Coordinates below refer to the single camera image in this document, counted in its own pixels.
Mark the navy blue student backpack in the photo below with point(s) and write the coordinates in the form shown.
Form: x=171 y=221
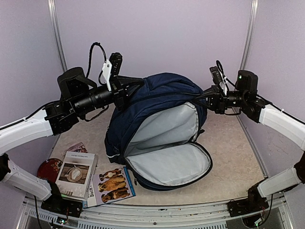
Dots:
x=156 y=135

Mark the white afternoon tea book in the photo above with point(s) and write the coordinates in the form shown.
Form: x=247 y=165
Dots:
x=75 y=175

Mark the right aluminium frame post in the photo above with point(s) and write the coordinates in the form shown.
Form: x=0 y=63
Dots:
x=249 y=34

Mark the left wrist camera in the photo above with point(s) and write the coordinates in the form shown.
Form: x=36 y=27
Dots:
x=111 y=67

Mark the front aluminium rail base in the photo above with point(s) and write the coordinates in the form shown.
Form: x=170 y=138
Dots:
x=214 y=215

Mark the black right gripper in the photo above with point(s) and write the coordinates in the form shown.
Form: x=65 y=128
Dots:
x=217 y=100

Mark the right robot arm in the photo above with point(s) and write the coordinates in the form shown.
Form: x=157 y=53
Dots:
x=262 y=111

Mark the red floral round tin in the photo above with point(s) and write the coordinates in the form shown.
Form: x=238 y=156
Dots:
x=49 y=169

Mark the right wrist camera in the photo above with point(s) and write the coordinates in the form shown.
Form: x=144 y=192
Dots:
x=219 y=79

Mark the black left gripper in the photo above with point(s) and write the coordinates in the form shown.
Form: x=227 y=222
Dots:
x=120 y=91

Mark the left aluminium frame post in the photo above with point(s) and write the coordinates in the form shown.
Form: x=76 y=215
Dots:
x=57 y=35

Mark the blue dog cover book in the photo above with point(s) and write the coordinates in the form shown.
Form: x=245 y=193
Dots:
x=108 y=187

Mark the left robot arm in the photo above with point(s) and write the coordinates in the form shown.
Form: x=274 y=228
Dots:
x=79 y=96

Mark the purple picture card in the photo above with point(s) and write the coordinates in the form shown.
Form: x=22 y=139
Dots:
x=78 y=147

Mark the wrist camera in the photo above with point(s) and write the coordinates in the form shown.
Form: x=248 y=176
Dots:
x=219 y=79
x=111 y=67

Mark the aluminium frame post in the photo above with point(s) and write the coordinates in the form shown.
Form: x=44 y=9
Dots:
x=249 y=34
x=57 y=35

